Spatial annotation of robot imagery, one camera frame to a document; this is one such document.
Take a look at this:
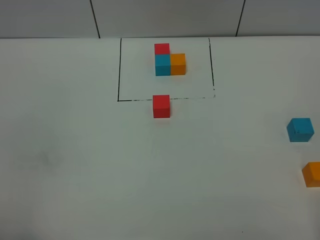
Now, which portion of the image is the blue template block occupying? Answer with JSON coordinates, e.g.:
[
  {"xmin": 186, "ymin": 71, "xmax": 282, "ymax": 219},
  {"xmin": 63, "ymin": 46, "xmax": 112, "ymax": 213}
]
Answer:
[{"xmin": 155, "ymin": 54, "xmax": 171, "ymax": 76}]

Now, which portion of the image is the red template block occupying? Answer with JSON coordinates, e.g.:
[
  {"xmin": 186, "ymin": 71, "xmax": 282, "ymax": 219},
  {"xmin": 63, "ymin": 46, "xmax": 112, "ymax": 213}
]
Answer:
[{"xmin": 154, "ymin": 43, "xmax": 170, "ymax": 55}]

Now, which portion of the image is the orange template block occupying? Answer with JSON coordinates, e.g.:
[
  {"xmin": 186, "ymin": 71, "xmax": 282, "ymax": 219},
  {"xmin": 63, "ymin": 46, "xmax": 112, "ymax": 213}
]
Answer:
[{"xmin": 170, "ymin": 53, "xmax": 187, "ymax": 76}]

